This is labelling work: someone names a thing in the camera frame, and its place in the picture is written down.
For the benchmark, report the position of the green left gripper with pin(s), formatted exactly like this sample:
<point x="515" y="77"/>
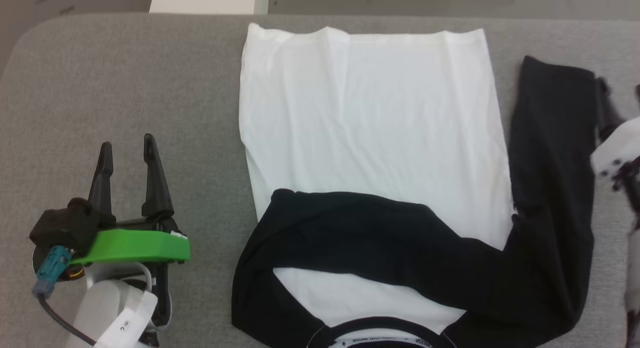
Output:
<point x="135" y="245"/>

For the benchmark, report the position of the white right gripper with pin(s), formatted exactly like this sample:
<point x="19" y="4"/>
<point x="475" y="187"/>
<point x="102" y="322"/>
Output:
<point x="617" y="147"/>

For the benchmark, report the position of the white black long-sleeve shirt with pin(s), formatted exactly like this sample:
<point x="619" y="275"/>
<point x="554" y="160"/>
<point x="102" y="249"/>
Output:
<point x="370" y="117"/>

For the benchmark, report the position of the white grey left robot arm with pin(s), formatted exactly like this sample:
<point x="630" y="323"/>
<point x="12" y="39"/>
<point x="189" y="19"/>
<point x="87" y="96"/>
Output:
<point x="100" y="308"/>

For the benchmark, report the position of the grey fabric sofa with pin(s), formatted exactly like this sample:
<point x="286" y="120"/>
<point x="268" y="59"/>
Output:
<point x="125" y="87"/>

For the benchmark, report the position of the white paper label tag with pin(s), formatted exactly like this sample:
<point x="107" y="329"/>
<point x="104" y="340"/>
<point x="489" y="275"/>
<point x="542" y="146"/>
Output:
<point x="127" y="320"/>

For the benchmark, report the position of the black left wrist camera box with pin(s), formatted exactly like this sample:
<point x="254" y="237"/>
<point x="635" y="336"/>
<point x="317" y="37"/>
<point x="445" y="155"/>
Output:
<point x="70" y="225"/>

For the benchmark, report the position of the teal left camera connector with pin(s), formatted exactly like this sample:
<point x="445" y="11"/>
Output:
<point x="51" y="268"/>

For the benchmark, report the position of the white box pedestal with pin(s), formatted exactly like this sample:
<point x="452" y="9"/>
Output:
<point x="210" y="0"/>

